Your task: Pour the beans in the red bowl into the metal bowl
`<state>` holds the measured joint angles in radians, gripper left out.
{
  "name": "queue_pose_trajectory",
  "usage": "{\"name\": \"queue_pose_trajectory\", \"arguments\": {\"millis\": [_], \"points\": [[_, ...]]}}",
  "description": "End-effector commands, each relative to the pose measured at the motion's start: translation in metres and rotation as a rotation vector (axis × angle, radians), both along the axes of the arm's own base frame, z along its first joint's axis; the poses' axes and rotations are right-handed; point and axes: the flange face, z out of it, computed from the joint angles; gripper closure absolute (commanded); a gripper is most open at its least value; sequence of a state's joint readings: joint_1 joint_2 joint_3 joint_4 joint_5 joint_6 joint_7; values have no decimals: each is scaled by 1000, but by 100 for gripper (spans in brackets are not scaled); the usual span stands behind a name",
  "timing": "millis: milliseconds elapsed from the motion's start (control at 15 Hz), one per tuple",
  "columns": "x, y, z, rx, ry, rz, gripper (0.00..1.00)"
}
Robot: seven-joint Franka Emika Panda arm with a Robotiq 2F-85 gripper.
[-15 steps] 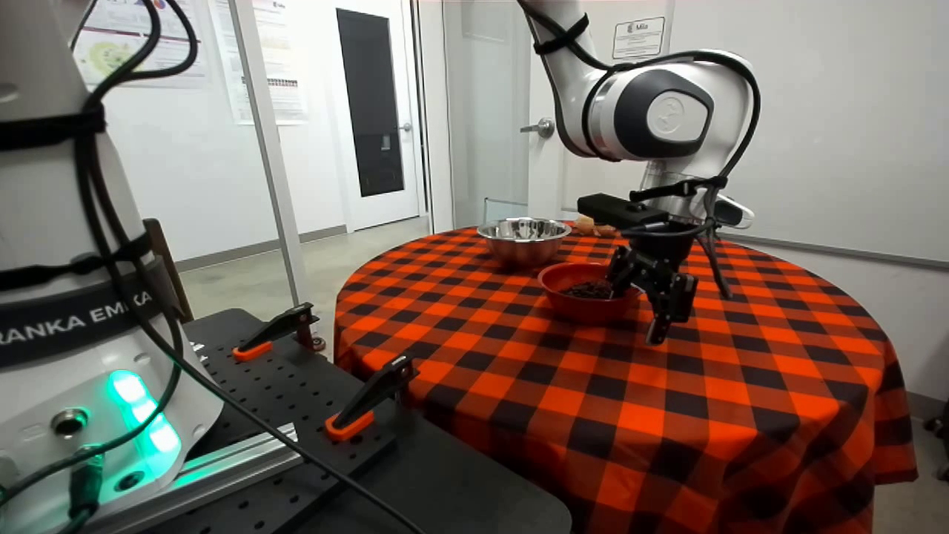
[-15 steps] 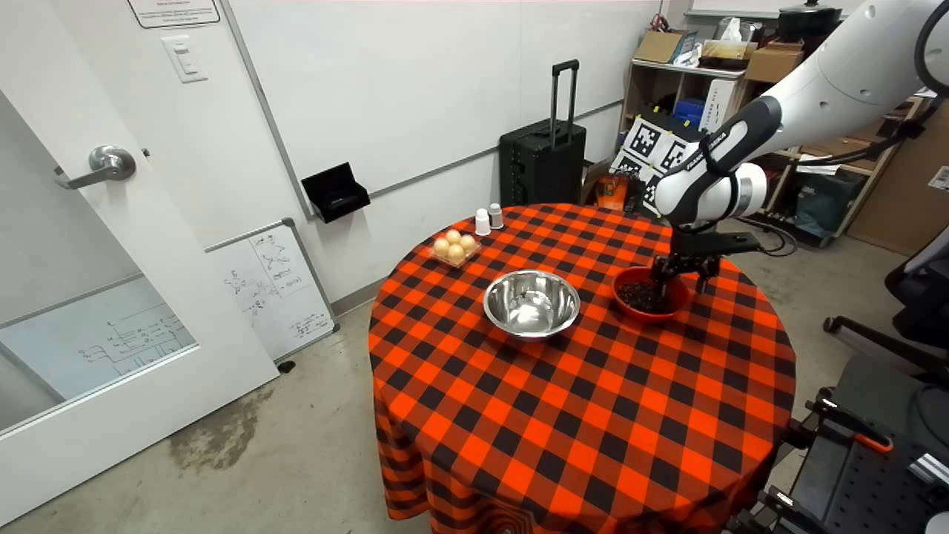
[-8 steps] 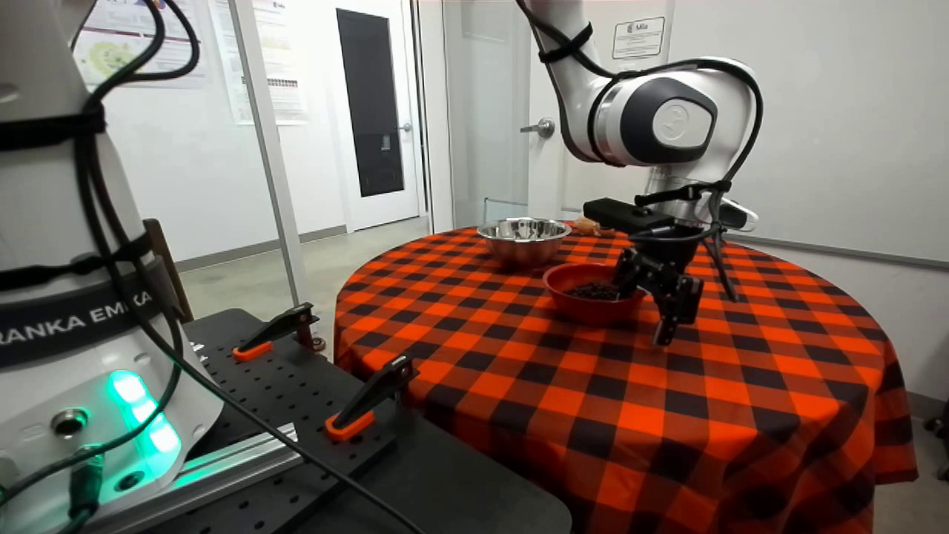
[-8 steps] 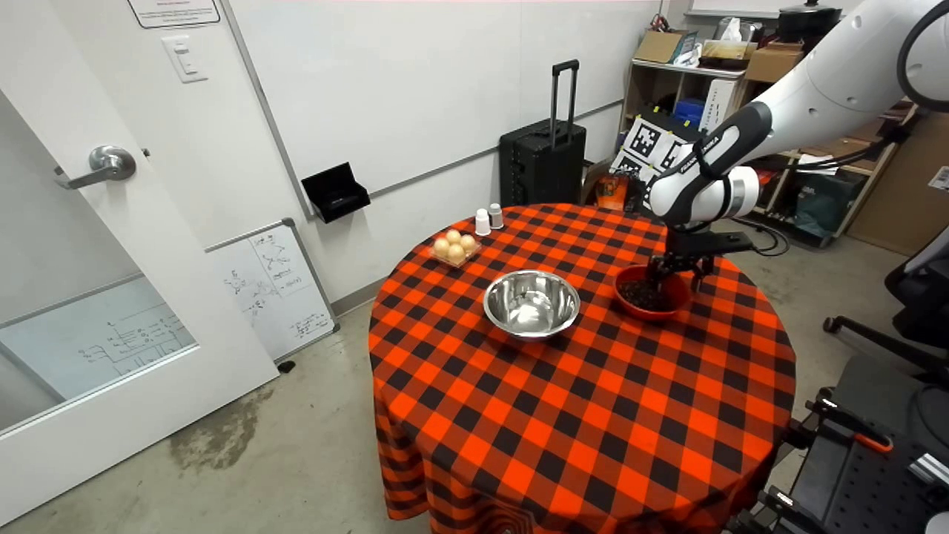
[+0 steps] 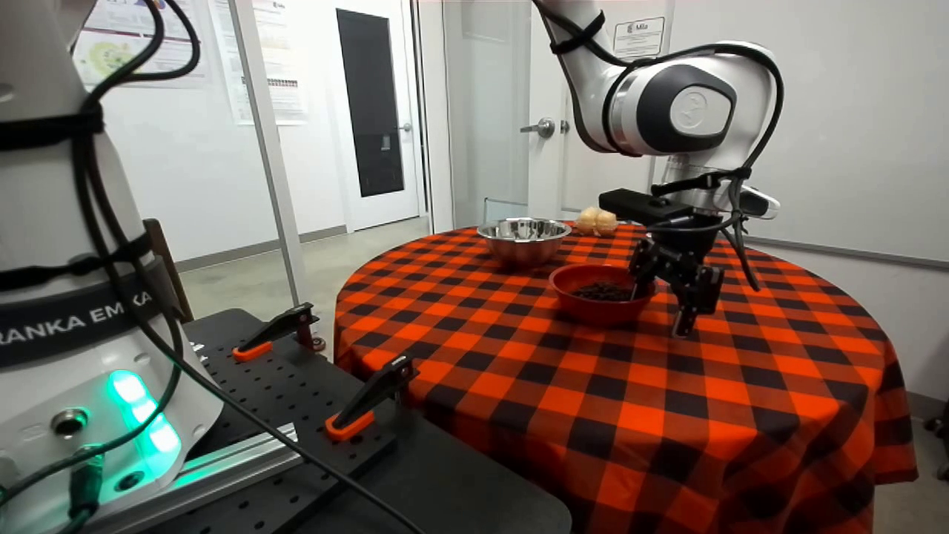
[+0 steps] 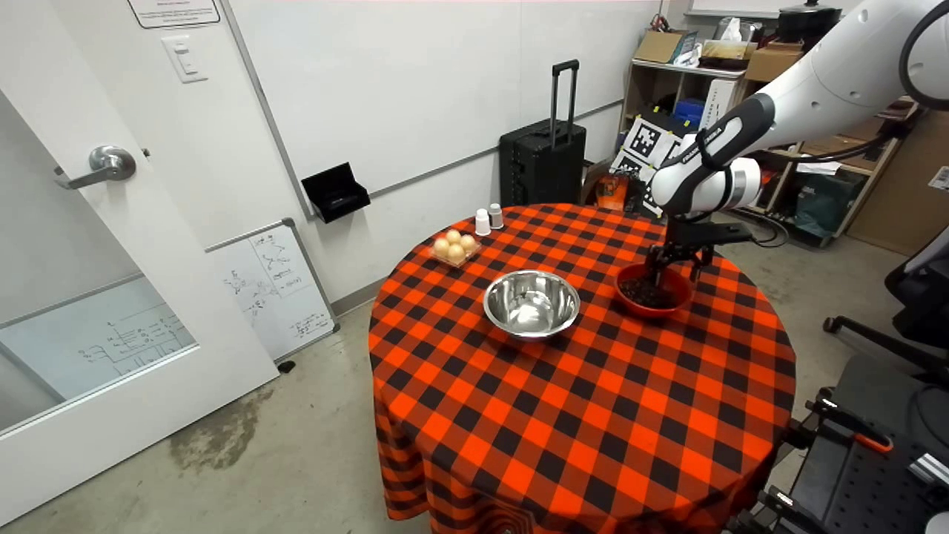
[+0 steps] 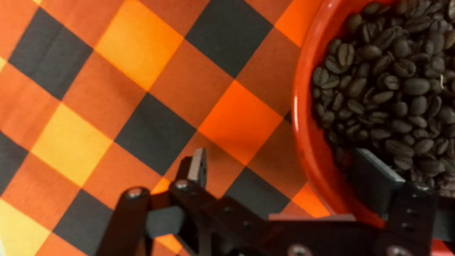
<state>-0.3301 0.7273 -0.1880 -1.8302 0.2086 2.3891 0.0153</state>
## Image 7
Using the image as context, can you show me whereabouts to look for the dark coffee beans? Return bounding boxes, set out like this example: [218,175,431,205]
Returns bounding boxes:
[311,0,455,198]

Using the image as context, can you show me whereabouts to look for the orange black plaid tablecloth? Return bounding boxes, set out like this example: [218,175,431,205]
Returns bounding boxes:
[0,0,362,256]

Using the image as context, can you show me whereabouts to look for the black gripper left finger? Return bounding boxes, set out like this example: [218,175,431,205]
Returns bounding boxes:
[97,147,268,256]

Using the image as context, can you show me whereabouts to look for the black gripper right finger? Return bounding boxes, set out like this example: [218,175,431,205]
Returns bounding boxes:
[353,147,439,256]

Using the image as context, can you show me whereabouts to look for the red bowl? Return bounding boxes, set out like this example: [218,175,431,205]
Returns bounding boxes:
[291,0,455,256]

